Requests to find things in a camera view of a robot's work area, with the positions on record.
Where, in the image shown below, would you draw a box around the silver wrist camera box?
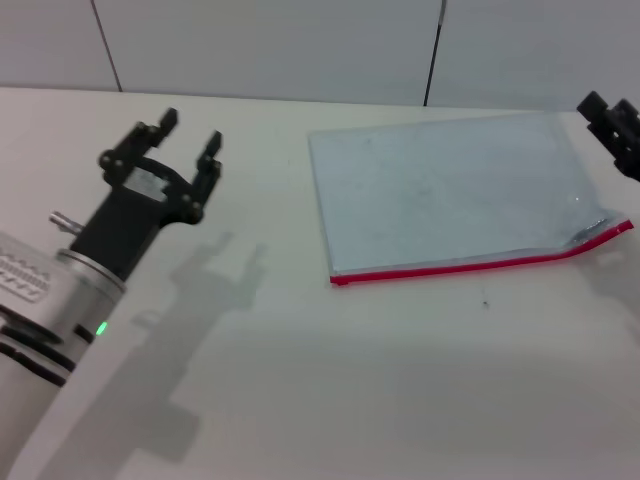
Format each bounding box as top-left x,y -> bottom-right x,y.
0,232 -> 57,326

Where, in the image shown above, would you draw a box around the left gripper cable with plug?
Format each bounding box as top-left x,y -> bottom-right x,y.
48,212 -> 85,235

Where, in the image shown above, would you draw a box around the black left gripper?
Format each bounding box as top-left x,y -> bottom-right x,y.
69,107 -> 224,279

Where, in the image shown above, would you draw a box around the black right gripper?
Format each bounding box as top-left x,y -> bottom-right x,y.
577,90 -> 640,184

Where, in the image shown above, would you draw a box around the clear document bag red zipper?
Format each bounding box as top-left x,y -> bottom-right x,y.
307,110 -> 634,290

